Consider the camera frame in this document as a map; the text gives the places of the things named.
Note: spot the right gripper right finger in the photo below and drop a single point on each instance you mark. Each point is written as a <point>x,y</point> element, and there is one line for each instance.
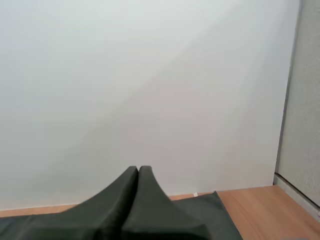
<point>152,212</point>

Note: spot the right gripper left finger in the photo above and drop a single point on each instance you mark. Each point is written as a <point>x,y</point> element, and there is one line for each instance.
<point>110,207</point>

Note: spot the dark grey towel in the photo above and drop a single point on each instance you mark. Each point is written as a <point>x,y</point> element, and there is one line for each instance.
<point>212,215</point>

